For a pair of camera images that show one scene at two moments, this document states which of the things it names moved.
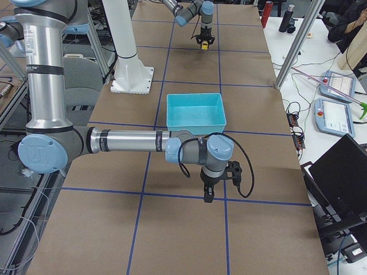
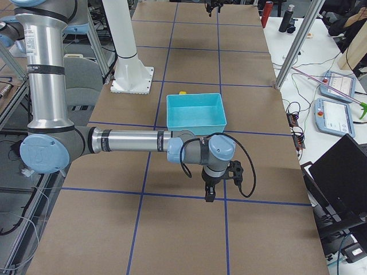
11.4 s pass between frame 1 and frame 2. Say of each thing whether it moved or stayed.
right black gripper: stayed
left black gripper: moved
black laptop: stayed
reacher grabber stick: stayed
